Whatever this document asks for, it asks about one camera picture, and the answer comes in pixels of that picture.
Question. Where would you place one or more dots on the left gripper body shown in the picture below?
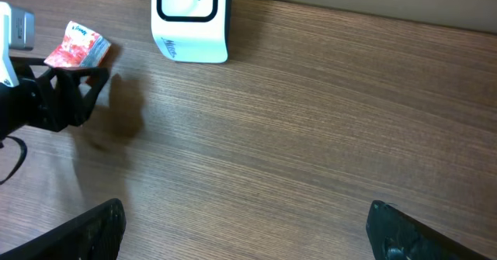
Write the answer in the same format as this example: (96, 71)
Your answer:
(22, 103)

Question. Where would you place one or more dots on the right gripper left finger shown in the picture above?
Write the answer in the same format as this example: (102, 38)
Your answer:
(93, 235)

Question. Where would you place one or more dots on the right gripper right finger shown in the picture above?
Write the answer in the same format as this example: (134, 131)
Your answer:
(394, 235)

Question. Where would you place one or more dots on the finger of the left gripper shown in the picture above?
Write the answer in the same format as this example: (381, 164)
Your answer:
(68, 96)

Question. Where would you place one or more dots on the red white snack packet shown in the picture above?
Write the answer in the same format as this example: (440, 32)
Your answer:
(81, 47)

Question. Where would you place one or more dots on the white barcode scanner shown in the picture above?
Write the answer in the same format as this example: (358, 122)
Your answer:
(192, 31)

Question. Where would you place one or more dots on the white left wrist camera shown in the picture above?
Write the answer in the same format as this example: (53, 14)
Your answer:
(17, 33)

